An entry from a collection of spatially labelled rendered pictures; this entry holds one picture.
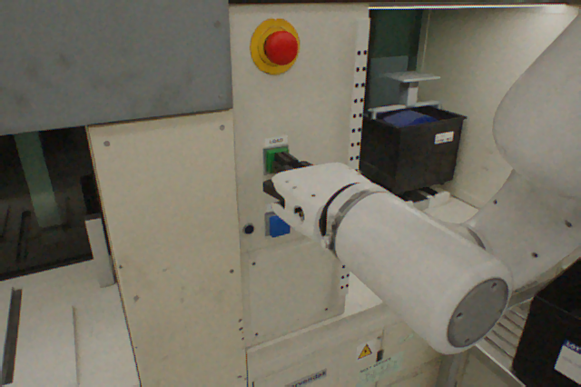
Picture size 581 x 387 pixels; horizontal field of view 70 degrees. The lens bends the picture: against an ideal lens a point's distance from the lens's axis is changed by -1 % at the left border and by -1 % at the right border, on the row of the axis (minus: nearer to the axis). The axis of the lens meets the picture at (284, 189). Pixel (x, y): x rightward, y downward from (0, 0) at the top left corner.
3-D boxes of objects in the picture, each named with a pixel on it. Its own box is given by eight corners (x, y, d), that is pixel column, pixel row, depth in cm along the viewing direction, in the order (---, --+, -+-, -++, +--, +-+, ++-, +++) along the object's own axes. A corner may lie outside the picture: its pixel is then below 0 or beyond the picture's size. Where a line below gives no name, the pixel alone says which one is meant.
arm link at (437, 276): (422, 196, 43) (351, 187, 38) (543, 265, 32) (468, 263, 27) (392, 269, 45) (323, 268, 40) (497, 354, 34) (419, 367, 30)
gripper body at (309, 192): (313, 264, 43) (267, 216, 52) (393, 241, 47) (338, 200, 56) (315, 198, 39) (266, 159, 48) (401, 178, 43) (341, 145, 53)
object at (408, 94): (385, 210, 109) (399, 86, 95) (341, 181, 125) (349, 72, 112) (454, 192, 119) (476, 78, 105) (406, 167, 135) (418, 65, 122)
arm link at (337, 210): (328, 279, 41) (312, 262, 44) (398, 255, 45) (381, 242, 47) (332, 202, 38) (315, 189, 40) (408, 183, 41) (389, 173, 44)
